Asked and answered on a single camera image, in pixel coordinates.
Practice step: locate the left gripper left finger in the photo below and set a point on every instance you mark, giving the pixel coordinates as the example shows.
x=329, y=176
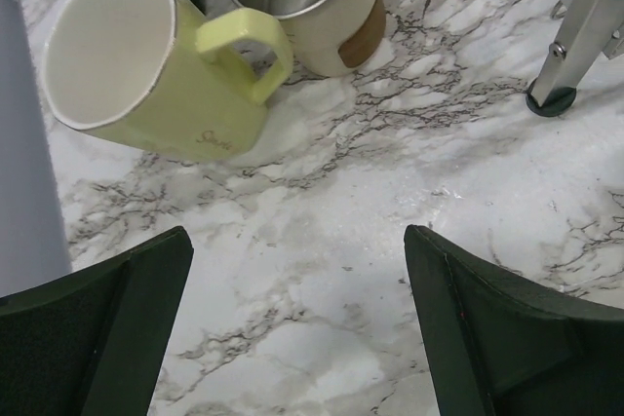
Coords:
x=93, y=342

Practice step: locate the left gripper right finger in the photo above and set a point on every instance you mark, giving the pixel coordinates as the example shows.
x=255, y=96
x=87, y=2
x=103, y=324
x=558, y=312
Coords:
x=499, y=344

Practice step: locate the light green mug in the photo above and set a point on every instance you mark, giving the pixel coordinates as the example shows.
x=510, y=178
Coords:
x=159, y=76

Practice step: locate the steel two-tier dish rack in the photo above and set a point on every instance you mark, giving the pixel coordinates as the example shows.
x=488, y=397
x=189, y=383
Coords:
x=589, y=28

